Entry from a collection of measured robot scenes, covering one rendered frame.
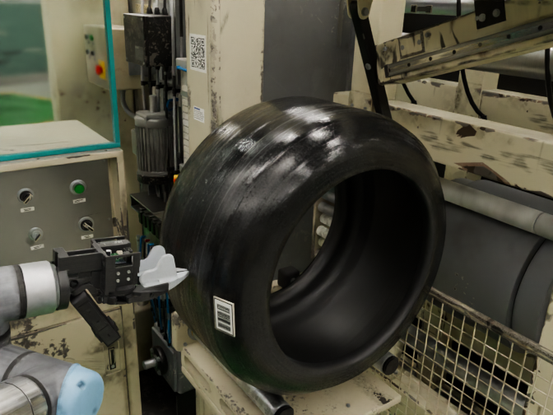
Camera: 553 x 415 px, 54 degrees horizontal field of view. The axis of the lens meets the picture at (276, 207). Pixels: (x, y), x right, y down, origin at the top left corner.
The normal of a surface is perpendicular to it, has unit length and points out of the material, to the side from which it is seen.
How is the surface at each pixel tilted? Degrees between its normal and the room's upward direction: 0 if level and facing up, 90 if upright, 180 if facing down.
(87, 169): 90
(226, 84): 90
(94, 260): 91
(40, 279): 45
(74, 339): 90
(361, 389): 0
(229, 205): 57
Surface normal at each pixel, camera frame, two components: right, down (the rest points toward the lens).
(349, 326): -0.36, -0.74
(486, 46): -0.82, 0.18
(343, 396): 0.04, -0.93
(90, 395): 0.93, 0.16
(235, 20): 0.57, 0.31
